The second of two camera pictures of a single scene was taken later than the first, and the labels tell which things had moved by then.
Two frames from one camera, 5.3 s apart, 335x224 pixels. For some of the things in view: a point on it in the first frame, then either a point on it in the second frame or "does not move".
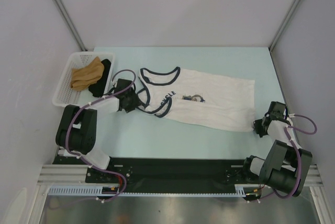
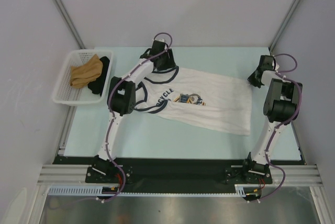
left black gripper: x=135 y=101 → x=170 y=63
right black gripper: x=257 y=128 → x=252 y=80
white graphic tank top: x=201 y=99 does not move
